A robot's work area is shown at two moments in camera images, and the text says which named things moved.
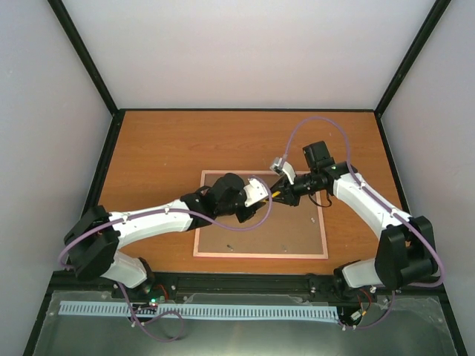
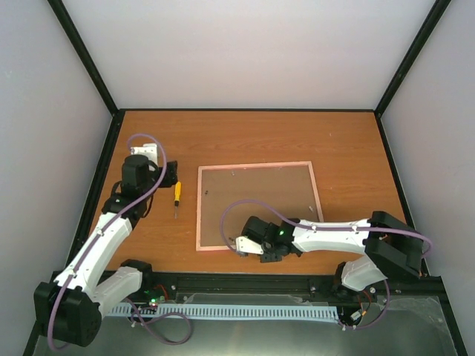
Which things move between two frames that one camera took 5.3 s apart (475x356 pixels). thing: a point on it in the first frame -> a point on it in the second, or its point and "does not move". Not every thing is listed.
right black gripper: x=287 y=196 -> x=271 y=258
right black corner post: x=435 y=14 does not move
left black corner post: x=83 y=53 does not move
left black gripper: x=243 y=217 -> x=170 y=176
